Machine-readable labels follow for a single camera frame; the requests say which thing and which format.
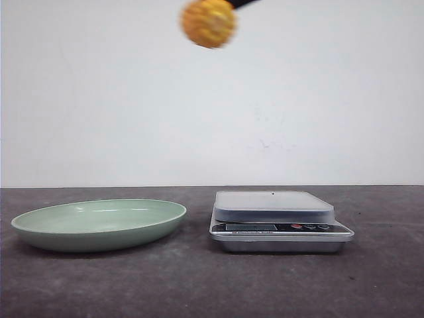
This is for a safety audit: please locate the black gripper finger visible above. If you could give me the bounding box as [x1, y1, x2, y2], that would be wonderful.
[229, 0, 257, 9]

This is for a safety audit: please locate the yellow corn cob piece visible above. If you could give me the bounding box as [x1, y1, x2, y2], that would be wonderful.
[180, 0, 237, 49]

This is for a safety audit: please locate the silver digital kitchen scale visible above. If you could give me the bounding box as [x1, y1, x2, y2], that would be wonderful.
[209, 191, 354, 253]

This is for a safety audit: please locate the light green oval plate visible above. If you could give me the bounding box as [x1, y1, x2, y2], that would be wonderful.
[11, 199, 187, 252]

